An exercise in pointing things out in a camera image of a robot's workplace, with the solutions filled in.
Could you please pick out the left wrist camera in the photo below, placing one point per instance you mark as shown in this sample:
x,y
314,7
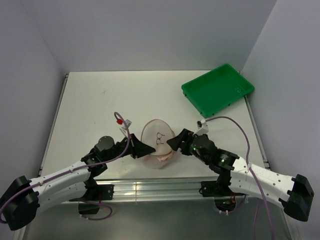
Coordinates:
x,y
124,125

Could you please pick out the aluminium table frame rail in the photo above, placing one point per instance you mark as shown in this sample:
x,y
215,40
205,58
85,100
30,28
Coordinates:
x,y
155,188

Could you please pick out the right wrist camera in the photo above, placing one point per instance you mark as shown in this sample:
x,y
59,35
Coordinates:
x,y
202,127

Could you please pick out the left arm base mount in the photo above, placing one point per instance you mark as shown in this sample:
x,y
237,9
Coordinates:
x,y
92,201

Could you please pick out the pink bra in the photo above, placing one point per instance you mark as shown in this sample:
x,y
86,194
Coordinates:
x,y
158,162

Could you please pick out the green plastic tray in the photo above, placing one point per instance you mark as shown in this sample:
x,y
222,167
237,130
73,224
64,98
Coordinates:
x,y
216,90

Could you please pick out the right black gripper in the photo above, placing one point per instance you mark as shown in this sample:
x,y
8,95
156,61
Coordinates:
x,y
186,135

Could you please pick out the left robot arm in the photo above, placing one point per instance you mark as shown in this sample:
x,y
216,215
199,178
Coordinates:
x,y
25,198

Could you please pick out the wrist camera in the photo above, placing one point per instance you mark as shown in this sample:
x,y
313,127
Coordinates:
x,y
124,125
202,127

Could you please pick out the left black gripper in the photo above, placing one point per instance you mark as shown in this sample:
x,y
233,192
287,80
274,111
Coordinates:
x,y
138,149

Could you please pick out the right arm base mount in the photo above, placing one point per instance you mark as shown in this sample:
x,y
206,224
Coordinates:
x,y
226,198

